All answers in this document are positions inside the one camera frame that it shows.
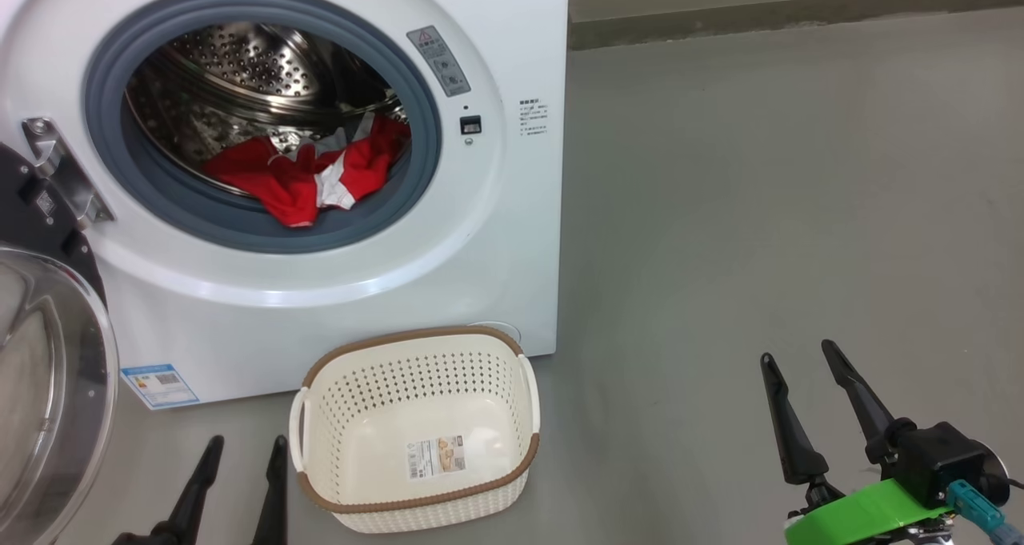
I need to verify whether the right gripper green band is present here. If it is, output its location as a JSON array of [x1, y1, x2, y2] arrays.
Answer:
[[760, 339, 953, 545]]

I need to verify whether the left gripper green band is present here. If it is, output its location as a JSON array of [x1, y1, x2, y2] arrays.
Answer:
[[112, 435, 289, 545]]

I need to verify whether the black round glass washer door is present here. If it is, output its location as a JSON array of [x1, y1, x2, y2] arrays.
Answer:
[[0, 141, 121, 545]]

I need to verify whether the red and white garment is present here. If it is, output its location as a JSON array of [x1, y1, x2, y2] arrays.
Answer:
[[200, 113, 413, 228]]

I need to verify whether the cream perforated laundry basket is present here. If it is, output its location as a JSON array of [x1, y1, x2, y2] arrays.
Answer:
[[289, 326, 542, 535]]

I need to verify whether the white front-load washing machine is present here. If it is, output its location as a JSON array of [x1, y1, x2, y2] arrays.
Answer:
[[0, 0, 570, 410]]

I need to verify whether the printed instruction label sticker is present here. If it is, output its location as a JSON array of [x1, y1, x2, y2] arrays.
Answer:
[[408, 436, 466, 480]]

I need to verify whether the metal door hinge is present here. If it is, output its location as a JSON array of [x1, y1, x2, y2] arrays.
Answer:
[[22, 117, 114, 230]]

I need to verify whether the stainless steel washer drum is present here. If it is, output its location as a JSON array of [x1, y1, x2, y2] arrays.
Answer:
[[124, 21, 410, 202]]

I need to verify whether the blue energy label sticker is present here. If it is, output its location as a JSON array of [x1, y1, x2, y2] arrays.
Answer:
[[120, 363, 200, 411]]

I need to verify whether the round white drain cover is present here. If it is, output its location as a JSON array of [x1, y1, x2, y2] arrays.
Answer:
[[468, 321, 522, 344]]

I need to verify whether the small printed text sticker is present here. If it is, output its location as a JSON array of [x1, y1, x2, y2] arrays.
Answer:
[[518, 98, 550, 138]]

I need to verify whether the grey warning label sticker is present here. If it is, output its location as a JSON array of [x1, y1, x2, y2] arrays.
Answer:
[[406, 25, 472, 98]]

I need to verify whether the teal right camera connector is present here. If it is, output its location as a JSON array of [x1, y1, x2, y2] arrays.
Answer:
[[946, 481, 1013, 545]]

